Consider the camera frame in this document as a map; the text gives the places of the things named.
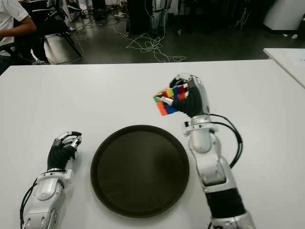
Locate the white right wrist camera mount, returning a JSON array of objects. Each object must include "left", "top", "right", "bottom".
[{"left": 182, "top": 121, "right": 193, "bottom": 137}]

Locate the black trousered leg white shoe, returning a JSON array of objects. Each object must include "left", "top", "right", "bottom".
[{"left": 18, "top": 23, "right": 51, "bottom": 65}]

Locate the black chair with slanted legs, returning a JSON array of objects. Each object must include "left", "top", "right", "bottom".
[{"left": 35, "top": 4, "right": 84, "bottom": 59}]

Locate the black office chair armrest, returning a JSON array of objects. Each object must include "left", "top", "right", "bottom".
[{"left": 0, "top": 44, "right": 17, "bottom": 57}]

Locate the white pedestal cabinet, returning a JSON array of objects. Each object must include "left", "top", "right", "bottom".
[{"left": 263, "top": 0, "right": 305, "bottom": 31}]

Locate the tangled white floor cable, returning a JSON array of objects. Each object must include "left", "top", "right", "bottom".
[{"left": 113, "top": 26, "right": 187, "bottom": 63}]

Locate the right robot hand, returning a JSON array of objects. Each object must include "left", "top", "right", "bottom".
[{"left": 156, "top": 73, "right": 212, "bottom": 118}]

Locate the tall black cabinet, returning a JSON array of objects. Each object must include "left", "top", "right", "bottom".
[{"left": 127, "top": 0, "right": 154, "bottom": 35}]

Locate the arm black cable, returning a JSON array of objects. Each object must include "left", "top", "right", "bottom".
[
  {"left": 20, "top": 177, "right": 39, "bottom": 226},
  {"left": 209, "top": 114, "right": 244, "bottom": 167}
]

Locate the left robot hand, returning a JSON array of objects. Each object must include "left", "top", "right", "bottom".
[{"left": 47, "top": 130, "right": 83, "bottom": 170}]

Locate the multicolour Rubik's cube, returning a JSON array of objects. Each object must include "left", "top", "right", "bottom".
[{"left": 153, "top": 84, "right": 189, "bottom": 117}]

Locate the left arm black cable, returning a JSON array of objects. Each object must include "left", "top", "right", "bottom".
[{"left": 20, "top": 177, "right": 39, "bottom": 226}]

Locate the dark brown round plate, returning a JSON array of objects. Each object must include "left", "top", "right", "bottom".
[{"left": 90, "top": 125, "right": 191, "bottom": 218}]

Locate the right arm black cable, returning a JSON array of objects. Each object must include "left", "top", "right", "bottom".
[{"left": 209, "top": 114, "right": 244, "bottom": 167}]

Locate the seated person white shirt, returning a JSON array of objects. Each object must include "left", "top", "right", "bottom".
[{"left": 0, "top": 0, "right": 38, "bottom": 74}]

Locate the white side table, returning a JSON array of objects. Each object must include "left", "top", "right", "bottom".
[{"left": 263, "top": 48, "right": 305, "bottom": 89}]

